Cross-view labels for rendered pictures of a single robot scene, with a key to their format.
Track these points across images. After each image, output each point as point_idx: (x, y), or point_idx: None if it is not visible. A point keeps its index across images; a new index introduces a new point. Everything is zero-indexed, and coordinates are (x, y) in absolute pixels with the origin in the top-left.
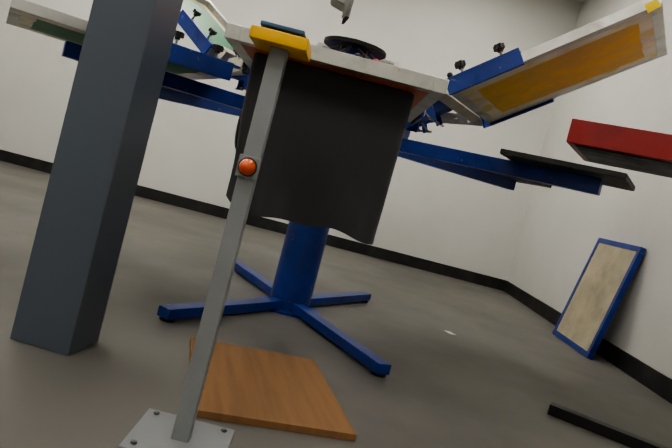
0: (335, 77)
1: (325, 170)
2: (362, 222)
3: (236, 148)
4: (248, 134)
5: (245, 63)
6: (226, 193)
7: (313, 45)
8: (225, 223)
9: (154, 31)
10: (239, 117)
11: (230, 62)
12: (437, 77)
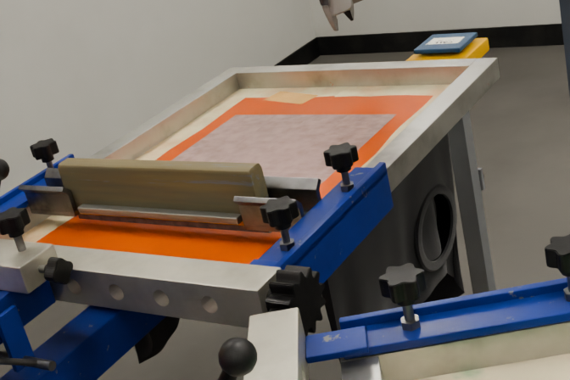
0: None
1: None
2: None
3: (456, 232)
4: (474, 149)
5: (418, 163)
6: (464, 290)
7: (382, 62)
8: (488, 237)
9: None
10: (453, 198)
11: (354, 315)
12: (243, 67)
